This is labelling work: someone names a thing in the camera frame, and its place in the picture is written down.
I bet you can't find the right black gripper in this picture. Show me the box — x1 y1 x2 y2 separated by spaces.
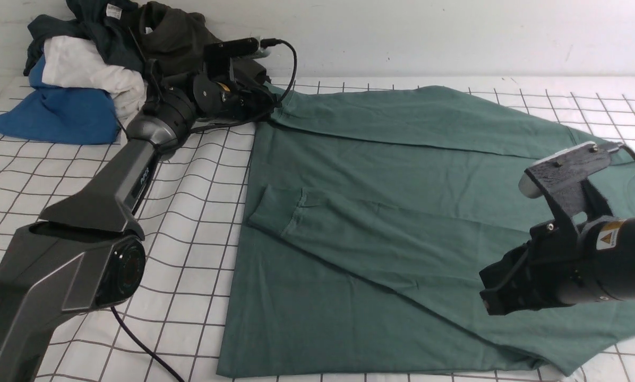
479 220 597 315

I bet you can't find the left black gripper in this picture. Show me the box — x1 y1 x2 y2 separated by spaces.
192 68 276 121

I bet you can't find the green long sleeve shirt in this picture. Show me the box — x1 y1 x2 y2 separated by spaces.
217 86 635 379

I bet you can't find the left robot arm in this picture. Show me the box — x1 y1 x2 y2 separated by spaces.
0 70 281 381

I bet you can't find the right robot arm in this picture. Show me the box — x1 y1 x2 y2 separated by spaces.
479 216 635 315

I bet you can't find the dark brown shirt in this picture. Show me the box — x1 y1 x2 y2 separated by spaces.
122 2 270 91

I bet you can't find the dark teal shirt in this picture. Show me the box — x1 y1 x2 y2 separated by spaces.
22 1 143 76

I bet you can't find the white shirt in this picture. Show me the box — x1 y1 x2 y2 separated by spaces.
42 36 146 126

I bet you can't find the blue shirt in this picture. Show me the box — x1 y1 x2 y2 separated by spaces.
0 57 120 145

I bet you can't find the white grid pattern tablecloth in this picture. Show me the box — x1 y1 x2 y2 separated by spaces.
0 77 635 381

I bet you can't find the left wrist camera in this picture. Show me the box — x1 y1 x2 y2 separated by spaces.
203 37 270 76

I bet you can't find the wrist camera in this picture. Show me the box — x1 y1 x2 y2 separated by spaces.
203 37 270 76
518 141 621 228

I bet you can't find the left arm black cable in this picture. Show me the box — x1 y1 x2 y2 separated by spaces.
190 38 298 133

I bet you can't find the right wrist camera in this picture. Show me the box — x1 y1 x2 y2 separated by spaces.
518 141 621 228

